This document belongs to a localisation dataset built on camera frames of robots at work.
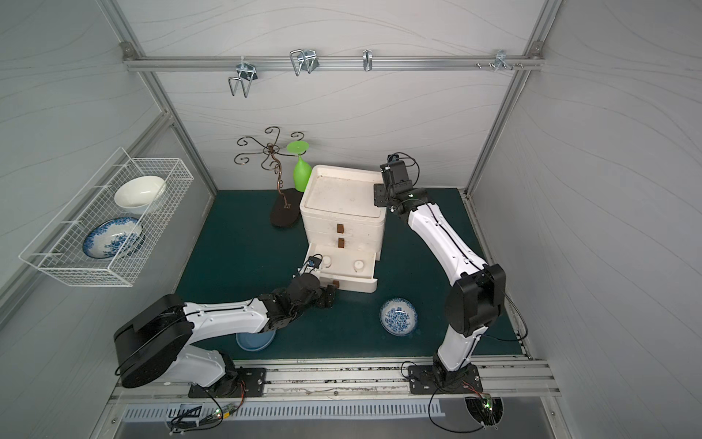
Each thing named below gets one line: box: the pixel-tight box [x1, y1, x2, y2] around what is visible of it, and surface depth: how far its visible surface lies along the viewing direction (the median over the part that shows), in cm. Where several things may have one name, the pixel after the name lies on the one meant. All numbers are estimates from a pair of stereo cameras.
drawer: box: [301, 243, 379, 294], surface depth 92 cm
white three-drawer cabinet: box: [299, 164, 387, 293], surface depth 89 cm
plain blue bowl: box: [235, 328, 277, 353], surface depth 80 cm
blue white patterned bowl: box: [379, 297, 418, 337], surface depth 86 cm
